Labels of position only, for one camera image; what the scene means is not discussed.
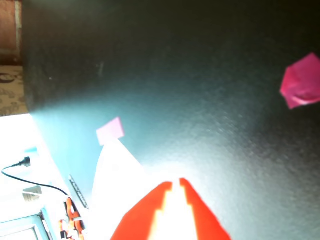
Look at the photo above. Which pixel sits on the orange and black tool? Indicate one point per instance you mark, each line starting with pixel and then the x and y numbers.
pixel 72 220

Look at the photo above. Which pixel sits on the small cube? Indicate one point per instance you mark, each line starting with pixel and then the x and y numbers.
pixel 300 80

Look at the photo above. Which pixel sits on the small grey card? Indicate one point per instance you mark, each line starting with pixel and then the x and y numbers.
pixel 32 194

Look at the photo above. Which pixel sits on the metal ruler strip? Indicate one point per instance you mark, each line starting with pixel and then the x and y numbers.
pixel 78 192

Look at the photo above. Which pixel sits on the flat paper sheet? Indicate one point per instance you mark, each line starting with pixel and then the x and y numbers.
pixel 112 170

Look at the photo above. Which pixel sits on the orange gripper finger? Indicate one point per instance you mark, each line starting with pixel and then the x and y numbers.
pixel 202 217
pixel 142 215

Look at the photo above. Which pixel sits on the pink sticky note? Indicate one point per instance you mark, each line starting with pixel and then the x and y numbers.
pixel 110 131

